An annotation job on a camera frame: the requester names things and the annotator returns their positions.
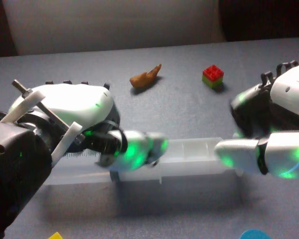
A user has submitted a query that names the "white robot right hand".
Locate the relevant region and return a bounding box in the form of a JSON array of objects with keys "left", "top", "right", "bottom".
[{"left": 213, "top": 56, "right": 299, "bottom": 180}]

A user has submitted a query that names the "large clear plastic syringe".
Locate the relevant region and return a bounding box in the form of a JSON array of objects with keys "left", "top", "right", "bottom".
[{"left": 46, "top": 136, "right": 239, "bottom": 186}]

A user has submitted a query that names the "blue round object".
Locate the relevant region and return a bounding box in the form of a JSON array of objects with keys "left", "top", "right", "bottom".
[{"left": 239, "top": 229, "right": 272, "bottom": 239}]

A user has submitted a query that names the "red and green toy brick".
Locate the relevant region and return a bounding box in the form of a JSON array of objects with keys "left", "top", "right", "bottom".
[{"left": 202, "top": 64, "right": 225, "bottom": 89}]

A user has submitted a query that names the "grey table cloth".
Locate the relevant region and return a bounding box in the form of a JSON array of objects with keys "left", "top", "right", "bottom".
[{"left": 0, "top": 37, "right": 299, "bottom": 239}]

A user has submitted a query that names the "brown toy food piece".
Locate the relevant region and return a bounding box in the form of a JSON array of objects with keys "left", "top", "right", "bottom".
[{"left": 129, "top": 63, "right": 162, "bottom": 88}]

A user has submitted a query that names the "white backdrop board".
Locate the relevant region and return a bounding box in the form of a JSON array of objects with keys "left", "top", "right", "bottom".
[{"left": 1, "top": 0, "right": 226, "bottom": 56}]

